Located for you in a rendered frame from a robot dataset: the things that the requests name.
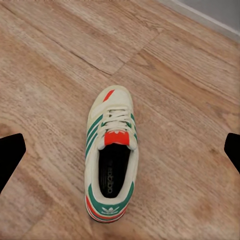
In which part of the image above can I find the gym shoe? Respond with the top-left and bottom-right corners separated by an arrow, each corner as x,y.
84,85 -> 139,224

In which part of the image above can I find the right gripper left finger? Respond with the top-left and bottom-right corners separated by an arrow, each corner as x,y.
0,133 -> 26,193

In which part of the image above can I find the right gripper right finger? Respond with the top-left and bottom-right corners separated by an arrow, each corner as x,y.
224,133 -> 240,173

